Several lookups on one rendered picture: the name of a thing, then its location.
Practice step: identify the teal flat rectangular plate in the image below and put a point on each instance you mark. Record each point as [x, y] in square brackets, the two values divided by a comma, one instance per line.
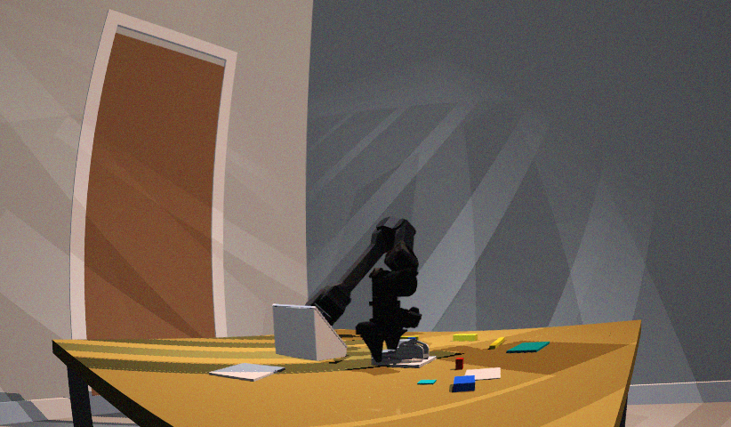
[528, 347]

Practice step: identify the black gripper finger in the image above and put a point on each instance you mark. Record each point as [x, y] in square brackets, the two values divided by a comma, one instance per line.
[375, 345]
[393, 339]

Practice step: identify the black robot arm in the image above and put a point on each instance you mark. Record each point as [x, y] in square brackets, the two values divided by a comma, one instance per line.
[396, 238]

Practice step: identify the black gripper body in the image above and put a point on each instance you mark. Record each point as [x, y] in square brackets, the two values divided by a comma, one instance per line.
[380, 323]

